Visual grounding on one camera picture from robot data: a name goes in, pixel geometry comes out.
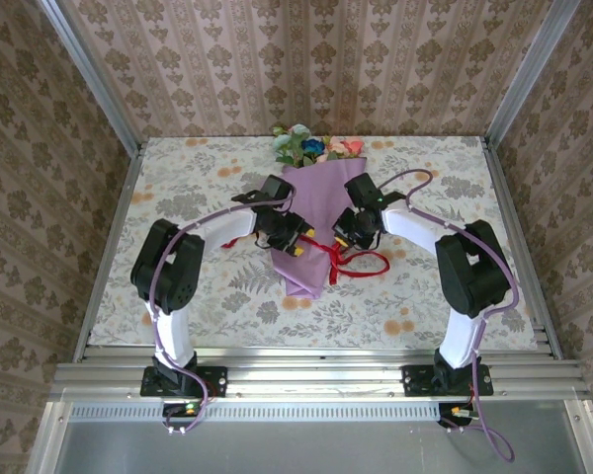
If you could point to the aluminium frame post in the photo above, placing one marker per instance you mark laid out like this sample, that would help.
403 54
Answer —
93 74
530 74

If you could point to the floral print tablecloth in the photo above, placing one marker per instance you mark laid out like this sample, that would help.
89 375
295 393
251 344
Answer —
375 316

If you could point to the aluminium front frame rail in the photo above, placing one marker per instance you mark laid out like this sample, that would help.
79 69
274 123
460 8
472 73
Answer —
316 380

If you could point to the grey metal panel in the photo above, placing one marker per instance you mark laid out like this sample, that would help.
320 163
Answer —
326 449

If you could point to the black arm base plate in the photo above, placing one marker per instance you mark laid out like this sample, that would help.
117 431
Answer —
415 380
212 380

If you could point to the aluminium lower frame bar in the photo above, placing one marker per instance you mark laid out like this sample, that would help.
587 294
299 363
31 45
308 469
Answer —
47 444
590 444

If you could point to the red ribbon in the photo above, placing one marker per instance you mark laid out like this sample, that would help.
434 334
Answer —
334 269

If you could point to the blue artificial rose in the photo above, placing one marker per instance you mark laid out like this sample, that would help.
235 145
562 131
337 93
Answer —
310 146

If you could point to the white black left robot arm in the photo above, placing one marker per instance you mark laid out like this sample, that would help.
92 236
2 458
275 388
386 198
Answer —
168 271

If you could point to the pink purple wrapping paper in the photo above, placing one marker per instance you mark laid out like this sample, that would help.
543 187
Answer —
321 197

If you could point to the pink artificial rose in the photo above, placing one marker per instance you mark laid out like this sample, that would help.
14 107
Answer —
333 146

